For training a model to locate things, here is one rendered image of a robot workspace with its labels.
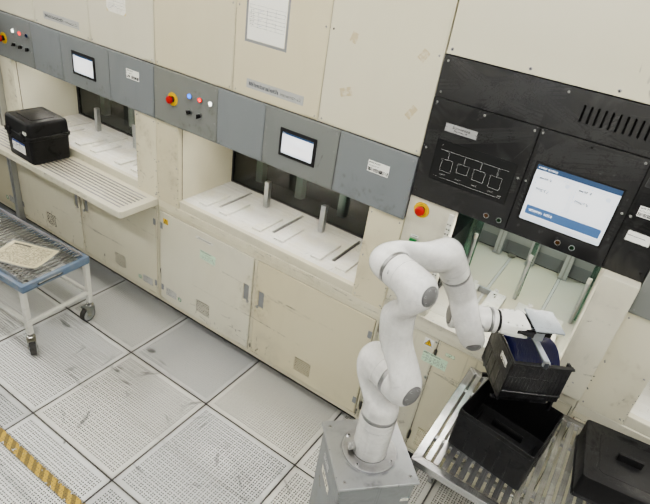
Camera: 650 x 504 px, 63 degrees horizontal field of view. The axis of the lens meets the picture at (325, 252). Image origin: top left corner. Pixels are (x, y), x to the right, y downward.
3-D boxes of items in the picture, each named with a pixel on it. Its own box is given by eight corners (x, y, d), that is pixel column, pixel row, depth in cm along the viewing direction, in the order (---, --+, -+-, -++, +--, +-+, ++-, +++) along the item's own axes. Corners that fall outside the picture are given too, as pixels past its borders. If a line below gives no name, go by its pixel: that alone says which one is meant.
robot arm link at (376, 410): (376, 433, 169) (391, 378, 156) (342, 393, 181) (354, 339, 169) (404, 419, 175) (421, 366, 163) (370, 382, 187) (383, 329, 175)
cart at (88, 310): (-66, 290, 336) (-86, 223, 311) (13, 258, 375) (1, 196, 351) (33, 360, 299) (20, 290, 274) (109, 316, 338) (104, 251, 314)
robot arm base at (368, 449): (348, 476, 175) (358, 439, 166) (336, 430, 191) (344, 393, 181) (403, 472, 180) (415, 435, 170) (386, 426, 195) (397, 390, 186)
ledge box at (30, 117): (5, 151, 335) (-3, 110, 322) (48, 142, 355) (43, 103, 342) (31, 167, 321) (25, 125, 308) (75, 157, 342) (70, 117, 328)
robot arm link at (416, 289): (393, 368, 176) (426, 402, 165) (363, 384, 171) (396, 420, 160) (410, 244, 147) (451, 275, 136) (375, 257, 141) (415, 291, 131)
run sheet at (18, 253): (-17, 258, 296) (-17, 256, 295) (13, 238, 316) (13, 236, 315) (34, 271, 292) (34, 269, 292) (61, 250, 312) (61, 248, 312)
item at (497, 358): (476, 362, 203) (503, 295, 187) (528, 368, 205) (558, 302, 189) (494, 412, 182) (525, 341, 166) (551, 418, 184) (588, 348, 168)
